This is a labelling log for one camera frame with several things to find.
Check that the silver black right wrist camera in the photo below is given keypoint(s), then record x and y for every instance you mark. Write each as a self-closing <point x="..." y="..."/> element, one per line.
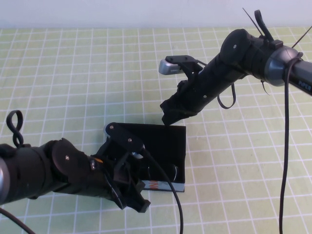
<point x="168" y="67"/>

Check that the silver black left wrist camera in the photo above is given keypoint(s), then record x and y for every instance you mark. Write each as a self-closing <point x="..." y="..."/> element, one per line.
<point x="137" y="155"/>

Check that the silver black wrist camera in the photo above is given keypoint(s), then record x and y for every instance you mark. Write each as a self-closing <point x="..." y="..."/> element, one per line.
<point x="137" y="155"/>
<point x="168" y="67"/>

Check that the green white checked tablecloth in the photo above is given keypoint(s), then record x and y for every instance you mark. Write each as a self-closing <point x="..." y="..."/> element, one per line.
<point x="61" y="73"/>

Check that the black zip tie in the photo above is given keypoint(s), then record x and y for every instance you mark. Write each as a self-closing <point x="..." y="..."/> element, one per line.
<point x="253" y="22"/>
<point x="264" y="89"/>
<point x="302" y="36"/>

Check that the black left camera bracket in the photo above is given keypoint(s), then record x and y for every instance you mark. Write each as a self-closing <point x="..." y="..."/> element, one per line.
<point x="122" y="136"/>

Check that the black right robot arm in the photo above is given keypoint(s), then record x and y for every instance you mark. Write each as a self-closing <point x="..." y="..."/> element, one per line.
<point x="234" y="53"/>

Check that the black camera bracket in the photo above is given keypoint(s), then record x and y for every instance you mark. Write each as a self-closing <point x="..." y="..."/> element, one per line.
<point x="122" y="136"/>
<point x="185" y="61"/>

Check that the black framed glasses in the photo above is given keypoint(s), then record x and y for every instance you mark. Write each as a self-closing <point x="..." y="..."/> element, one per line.
<point x="175" y="173"/>

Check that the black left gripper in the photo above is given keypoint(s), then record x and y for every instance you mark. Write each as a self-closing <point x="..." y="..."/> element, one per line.
<point x="117" y="187"/>

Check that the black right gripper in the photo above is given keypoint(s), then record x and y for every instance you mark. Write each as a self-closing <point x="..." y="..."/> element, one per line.
<point x="192" y="95"/>

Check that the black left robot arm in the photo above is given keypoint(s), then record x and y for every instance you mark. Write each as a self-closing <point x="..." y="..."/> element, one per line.
<point x="29" y="170"/>

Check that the black glasses case printed side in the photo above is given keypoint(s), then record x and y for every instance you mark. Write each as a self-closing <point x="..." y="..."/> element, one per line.
<point x="165" y="141"/>

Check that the black right camera bracket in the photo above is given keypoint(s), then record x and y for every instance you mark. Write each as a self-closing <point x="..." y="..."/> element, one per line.
<point x="185" y="61"/>

